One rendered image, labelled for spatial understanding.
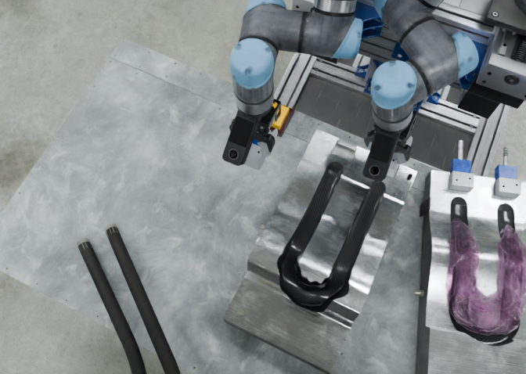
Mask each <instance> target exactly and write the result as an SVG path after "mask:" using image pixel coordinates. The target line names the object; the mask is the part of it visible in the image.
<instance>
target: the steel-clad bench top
mask: <svg viewBox="0 0 526 374"><path fill-rule="evenodd" d="M237 111H238V108H237V105H236V100H235V94H234V89H233V84H232V83H229V82H227V81H224V80H222V79H220V78H218V77H215V76H213V75H210V74H208V73H205V72H203V71H201V70H198V69H196V68H194V67H191V66H189V65H186V64H184V63H181V62H179V61H178V60H175V59H172V58H170V57H168V56H165V55H163V54H160V53H159V52H155V51H153V50H151V49H148V48H146V47H144V46H141V45H139V44H136V43H134V42H132V41H129V40H127V39H125V38H122V39H121V41H120V43H119V44H118V46H117V47H116V48H115V49H114V51H113V53H112V54H111V56H110V57H109V59H108V60H107V61H106V63H105V64H104V66H103V67H102V69H101V70H100V72H99V73H98V74H97V75H96V77H95V79H94V80H93V82H92V83H91V84H90V85H89V87H88V89H87V90H86V92H85V93H84V95H83V96H82V97H81V99H80V100H79V102H78V103H77V105H76V106H75V107H74V109H73V110H72V112H71V113H70V115H69V116H68V118H67V119H66V120H65V122H64V123H63V125H62V126H61V128H60V129H59V130H58V132H57V133H56V135H55V136H54V138H53V139H52V141H51V142H50V143H49V145H48V146H47V148H46V149H45V151H44V152H43V154H42V155H41V156H40V158H39V159H38V161H37V163H36V164H35V165H34V166H33V168H32V169H31V171H30V173H29V174H28V175H27V177H26V178H25V179H24V181H23V182H22V184H21V185H20V187H19V188H18V189H17V191H16V192H15V194H14V195H13V197H12V199H11V200H10V201H9V202H8V204H7V205H6V207H5V209H4V210H3V212H1V214H0V271H1V272H4V273H6V274H7V275H9V276H11V277H13V278H15V279H17V280H19V281H21V282H22V283H24V284H26V285H28V286H30V287H32V288H33V289H36V290H37V291H39V292H41V293H43V294H45V295H46V296H48V297H51V298H52V299H54V300H56V301H58V302H60V303H61V304H64V305H66V306H68V307H69V308H71V309H73V310H75V311H77V312H79V313H81V314H82V315H84V316H86V317H88V318H90V319H92V320H93V321H95V322H98V323H99V324H101V325H104V326H105V327H107V328H108V329H111V330H113V331H114V332H116V330H115V328H114V327H113V323H112V322H111V320H110V316H109V315H108V313H107V311H106V308H105V306H104V304H103V301H102V299H101V297H100V295H99V292H98V290H97V289H96V287H95V283H94V282H93V280H92V277H91V275H90V273H89V271H88V268H87V266H86V264H85V261H84V259H83V257H82V256H81V252H80V250H79V249H78V247H77V242H78V241H79V240H80V239H84V238H86V239H88V240H89V242H90V243H91V245H92V248H93V250H94V251H95V255H96V256H97V258H98V260H99V263H100V264H101V267H102V269H103V271H104V273H105V275H106V278H107V280H108V282H109V284H110V286H111V288H112V290H113V293H114V295H115V297H116V298H117V302H118V303H119V305H120V307H121V310H122V311H123V314H124V316H125V318H126V320H127V322H128V324H129V327H130V329H131V331H132V333H133V335H134V338H135V340H136V342H137V344H139V345H140V346H142V347H144V348H146V349H148V350H150V351H152V352H153V353H155V354H156V351H155V349H154V346H153V344H152V341H151V339H150V336H149V334H148V332H147V330H146V327H145V325H144V323H143V320H142V317H141V315H140V314H139V310H138V308H137V306H136V304H135V301H134V299H133V296H132V294H131V291H130V289H129V287H128V284H127V282H126V280H125V278H124V275H123V273H122V270H121V267H120V265H119V264H118V261H117V258H116V256H115V254H114V251H113V249H112V246H111V245H110V241H109V240H108V237H107V235H106V232H105V230H104V228H105V227H106V226H107V225H109V224H115V225H116V226H117V228H118V231H119V233H120V234H121V238H122V239H123V241H124V244H125V246H126V248H127V251H128V253H129V255H130V258H131V260H132V262H133V265H134V266H135V270H136V271H137V273H138V275H139V278H140V280H141V282H142V285H143V287H144V290H145V291H146V294H147V296H148V298H149V300H150V303H151V305H152V307H153V310H154V312H155V314H156V317H157V319H158V321H159V323H160V326H161V328H162V330H163V332H164V335H165V337H166V339H167V341H168V344H169V346H170V348H171V351H172V353H173V355H174V357H175V360H176V362H177V365H178V366H180V367H182V368H184V369H186V370H187V371H189V372H191V373H193V374H326V373H324V372H322V371H320V370H318V369H316V368H314V367H312V366H310V365H308V364H306V363H304V362H302V361H300V360H298V359H296V358H294V357H292V356H290V355H289V354H287V353H285V352H283V351H281V350H279V349H277V348H275V347H273V346H271V345H269V344H267V343H265V342H263V341H261V340H259V339H257V338H255V337H253V336H251V335H249V334H247V333H245V332H243V331H242V330H240V329H237V328H236V327H234V326H232V325H230V324H228V323H226V322H225V321H224V319H223V318H224V316H225V313H226V312H227V310H228V308H229V305H230V304H231V302H232V299H233V297H234V296H235V294H236V291H237V290H238V288H239V286H240V283H241V282H242V280H243V277H244V276H245V274H246V271H247V259H248V257H249V256H250V253H251V251H252V250H253V248H254V245H255V243H256V242H257V240H258V238H259V236H260V234H261V233H262V231H263V230H261V229H260V227H261V226H262V225H264V226H266V225H267V223H268V221H269V219H270V218H271V216H272V215H273V213H274V212H275V210H276V208H277V207H278V205H279V203H280V201H281V199H282V198H283V195H284V193H285V191H286V189H287V187H288V185H289V184H290V181H291V179H292V177H293V176H294V173H295V171H296V170H297V167H298V165H299V163H300V162H301V159H302V157H303V155H304V153H305V151H306V149H307V148H308V145H309V143H310V141H311V140H312V137H313V135H314V134H315V131H316V129H319V130H320V131H324V132H326V133H328V134H330V135H333V136H335V137H338V138H339V141H340V142H343V143H345V144H348V145H350V146H353V147H355V148H356V147H357V146H359V147H361V148H363V149H367V150H369V149H368V147H366V144H365V142H364V139H363V138H360V137H358V136H356V135H353V134H351V133H349V132H346V131H343V130H341V129H339V128H336V127H334V126H332V125H330V124H327V123H325V122H322V121H320V120H317V119H315V118H313V117H310V116H308V115H306V114H303V113H301V112H298V111H296V110H295V111H294V115H293V116H292V118H291V120H290V123H289V124H288V125H287V127H286V130H285V131H284V133H283V136H282V137H279V136H276V142H275V145H274V147H273V150H272V153H271V154H270V155H269V156H266V157H265V161H264V163H263V164H262V165H261V168H260V170H259V171H258V170H255V169H253V168H252V167H248V166H247V165H245V164H243V165H240V166H236V165H234V164H231V163H229V162H227V161H224V160H223V159H222V154H223V152H224V149H225V146H226V143H227V141H228V138H229V134H230V130H229V126H230V124H231V123H232V120H233V119H235V117H236V114H237ZM309 132H310V133H309ZM305 140H306V141H305ZM401 165H404V166H406V167H409V168H411V169H413V170H415V171H417V174H416V177H415V179H414V182H413V184H412V187H411V189H410V191H409V194H408V196H407V198H406V200H405V203H404V205H403V208H402V210H401V213H400V214H399V217H398V220H397V222H396V224H395V226H394V229H393V231H392V233H391V236H390V239H389V240H388V243H387V245H386V248H385V250H384V254H383V256H382V258H381V261H380V264H379V267H378V269H377V271H376V275H375V278H374V280H373V284H372V285H371V288H370V290H369V293H368V296H367V298H366V301H365V303H364V305H363V307H362V310H361V312H360V314H359V316H358V317H357V318H356V320H355V321H354V323H353V325H352V327H351V329H350V332H349V334H348V337H347V339H346V341H345V343H344V346H343V348H342V351H341V353H340V356H339V358H338V360H337V363H336V365H335V367H334V370H333V372H332V374H415V373H416V344H417V329H418V314H419V298H420V296H417V295H414V290H420V269H421V254H422V239H423V215H422V216H421V217H420V205H421V204H422V203H423V202H424V195H425V180H426V177H427V175H428V174H429V173H430V171H431V170H435V171H438V170H436V169H434V168H432V167H429V166H427V165H425V164H422V163H420V162H418V161H415V160H412V159H410V158H409V160H408V161H407V162H406V163H403V164H401Z"/></svg>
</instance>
